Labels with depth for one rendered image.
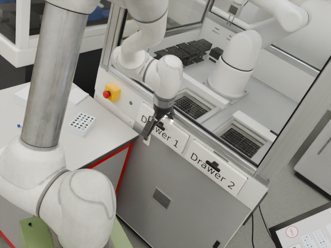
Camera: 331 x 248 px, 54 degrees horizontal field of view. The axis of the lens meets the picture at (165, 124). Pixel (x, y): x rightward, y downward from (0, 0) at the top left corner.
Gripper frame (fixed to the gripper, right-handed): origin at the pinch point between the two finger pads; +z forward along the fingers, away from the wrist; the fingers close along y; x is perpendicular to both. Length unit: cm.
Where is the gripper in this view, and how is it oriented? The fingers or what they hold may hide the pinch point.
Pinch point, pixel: (156, 134)
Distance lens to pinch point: 147.3
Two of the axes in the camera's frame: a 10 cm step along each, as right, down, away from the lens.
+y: 6.4, -4.9, 5.9
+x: -7.5, -5.6, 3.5
